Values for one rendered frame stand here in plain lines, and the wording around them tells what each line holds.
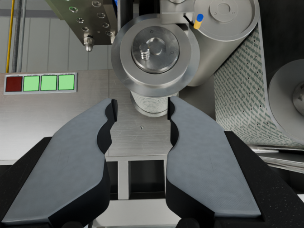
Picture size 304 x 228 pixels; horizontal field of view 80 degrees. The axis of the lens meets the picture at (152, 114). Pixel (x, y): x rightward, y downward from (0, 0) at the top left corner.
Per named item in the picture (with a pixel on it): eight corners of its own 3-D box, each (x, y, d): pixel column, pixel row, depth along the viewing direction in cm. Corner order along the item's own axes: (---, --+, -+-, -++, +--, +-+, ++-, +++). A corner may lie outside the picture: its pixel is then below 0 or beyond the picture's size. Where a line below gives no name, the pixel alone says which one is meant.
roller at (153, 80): (191, 18, 30) (191, 86, 28) (173, 74, 56) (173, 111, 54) (121, 17, 30) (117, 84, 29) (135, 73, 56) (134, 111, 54)
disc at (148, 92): (199, 13, 31) (200, 98, 29) (198, 15, 32) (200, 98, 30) (113, 11, 31) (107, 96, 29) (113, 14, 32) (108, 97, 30)
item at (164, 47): (189, 49, 28) (153, 80, 28) (187, 54, 30) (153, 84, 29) (157, 16, 29) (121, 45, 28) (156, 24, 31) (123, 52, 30)
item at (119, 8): (119, -62, 34) (120, 29, 31) (133, 20, 57) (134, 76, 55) (116, -62, 34) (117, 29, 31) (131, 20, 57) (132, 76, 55)
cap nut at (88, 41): (92, 36, 63) (92, 49, 63) (95, 42, 67) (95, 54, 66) (82, 36, 63) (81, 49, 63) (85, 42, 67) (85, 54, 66)
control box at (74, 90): (76, 72, 63) (76, 92, 62) (77, 73, 64) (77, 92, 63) (4, 74, 63) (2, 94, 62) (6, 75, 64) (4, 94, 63)
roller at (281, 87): (347, 57, 30) (363, 141, 28) (260, 94, 55) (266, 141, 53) (263, 59, 31) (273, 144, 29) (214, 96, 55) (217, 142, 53)
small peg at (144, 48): (147, 40, 25) (150, 49, 25) (148, 50, 28) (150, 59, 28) (138, 44, 25) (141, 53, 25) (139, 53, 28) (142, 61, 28)
